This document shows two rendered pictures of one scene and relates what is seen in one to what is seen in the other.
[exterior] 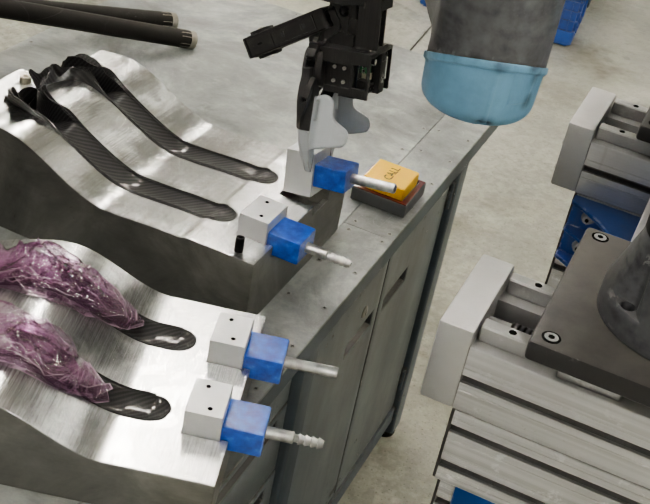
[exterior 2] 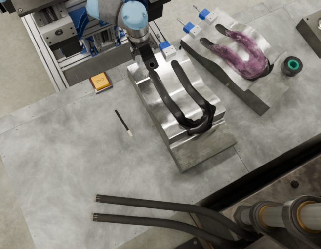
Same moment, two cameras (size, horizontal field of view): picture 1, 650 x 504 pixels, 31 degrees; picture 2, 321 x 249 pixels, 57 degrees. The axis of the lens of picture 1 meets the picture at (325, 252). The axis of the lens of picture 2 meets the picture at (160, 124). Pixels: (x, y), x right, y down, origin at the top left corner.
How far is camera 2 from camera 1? 1.78 m
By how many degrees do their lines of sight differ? 72
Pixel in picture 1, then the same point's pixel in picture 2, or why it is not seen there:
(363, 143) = (84, 111)
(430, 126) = (51, 112)
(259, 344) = (190, 27)
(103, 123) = (187, 103)
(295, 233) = (165, 44)
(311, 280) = not seen: hidden behind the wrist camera
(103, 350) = (222, 40)
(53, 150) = (208, 94)
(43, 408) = (242, 27)
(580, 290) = not seen: outside the picture
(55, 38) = not seen: hidden behind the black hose
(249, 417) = (205, 12)
